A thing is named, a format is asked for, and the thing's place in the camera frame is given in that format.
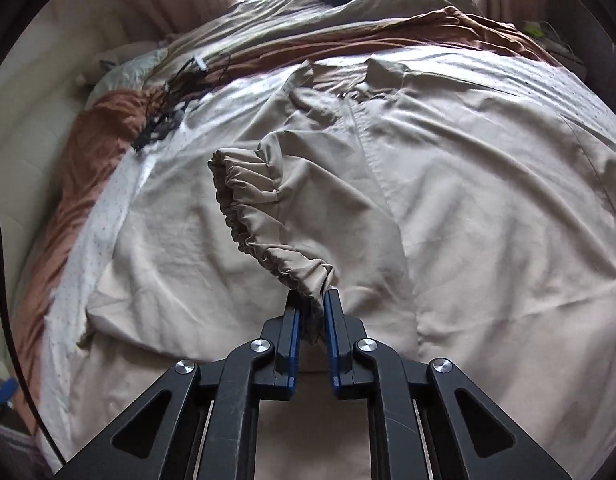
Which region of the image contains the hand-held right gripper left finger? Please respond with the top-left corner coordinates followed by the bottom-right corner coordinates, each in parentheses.
top-left (53, 290), bottom-right (303, 480)

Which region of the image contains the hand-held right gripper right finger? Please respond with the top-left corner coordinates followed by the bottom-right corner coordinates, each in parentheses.
top-left (324, 289), bottom-right (573, 480)

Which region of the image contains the beige jacket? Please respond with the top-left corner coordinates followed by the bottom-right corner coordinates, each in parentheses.
top-left (78, 52), bottom-right (616, 480)

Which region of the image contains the blue and grey object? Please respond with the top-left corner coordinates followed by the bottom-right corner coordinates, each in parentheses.
top-left (0, 360), bottom-right (19, 411)

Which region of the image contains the brown blanket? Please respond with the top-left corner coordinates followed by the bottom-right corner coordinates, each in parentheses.
top-left (10, 6), bottom-right (563, 436)

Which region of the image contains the pale pillow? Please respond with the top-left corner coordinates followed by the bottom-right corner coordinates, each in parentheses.
top-left (85, 45), bottom-right (169, 108)

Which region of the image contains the white power strip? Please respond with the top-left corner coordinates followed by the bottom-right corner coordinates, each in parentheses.
top-left (522, 20), bottom-right (583, 68)

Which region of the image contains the black cable bundle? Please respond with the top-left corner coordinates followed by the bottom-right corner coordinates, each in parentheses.
top-left (130, 55), bottom-right (233, 153)

